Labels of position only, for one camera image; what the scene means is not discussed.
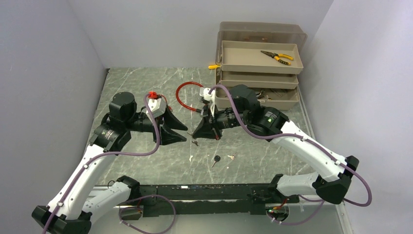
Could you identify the tools in bottom tray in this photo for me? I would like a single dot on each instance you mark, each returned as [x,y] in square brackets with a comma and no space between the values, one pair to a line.
[271,94]

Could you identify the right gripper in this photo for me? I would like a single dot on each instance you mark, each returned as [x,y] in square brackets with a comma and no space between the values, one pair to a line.
[205,128]

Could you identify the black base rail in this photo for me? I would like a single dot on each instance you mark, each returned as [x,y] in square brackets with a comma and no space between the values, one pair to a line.
[202,199]

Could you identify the beige tiered toolbox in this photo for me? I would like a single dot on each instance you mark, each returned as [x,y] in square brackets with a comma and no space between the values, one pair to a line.
[238,52]

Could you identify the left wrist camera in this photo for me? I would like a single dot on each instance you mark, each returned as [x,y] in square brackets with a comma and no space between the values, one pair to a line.
[156,104]

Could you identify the red cable lock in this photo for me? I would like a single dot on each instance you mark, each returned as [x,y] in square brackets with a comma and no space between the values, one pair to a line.
[181,95]

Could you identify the yellow handled pliers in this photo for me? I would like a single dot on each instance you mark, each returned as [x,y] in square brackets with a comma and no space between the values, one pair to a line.
[281,58]

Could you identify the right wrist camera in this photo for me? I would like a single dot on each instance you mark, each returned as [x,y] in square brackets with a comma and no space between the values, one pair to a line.
[208,98]

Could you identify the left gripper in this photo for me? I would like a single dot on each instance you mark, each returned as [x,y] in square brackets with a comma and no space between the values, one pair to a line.
[168,136]

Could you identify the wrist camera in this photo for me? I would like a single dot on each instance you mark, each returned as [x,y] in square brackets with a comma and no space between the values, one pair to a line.
[156,104]
[208,98]

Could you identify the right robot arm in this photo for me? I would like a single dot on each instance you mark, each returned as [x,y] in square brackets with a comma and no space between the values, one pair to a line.
[333,173]

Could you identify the yellow handled screwdriver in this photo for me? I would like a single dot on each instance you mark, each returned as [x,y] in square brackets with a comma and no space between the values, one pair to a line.
[213,67]

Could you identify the black head car key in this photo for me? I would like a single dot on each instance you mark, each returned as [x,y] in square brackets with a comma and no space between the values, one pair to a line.
[217,158]

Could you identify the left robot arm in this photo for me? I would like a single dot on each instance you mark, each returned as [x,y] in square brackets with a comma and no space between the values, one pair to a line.
[71,211]

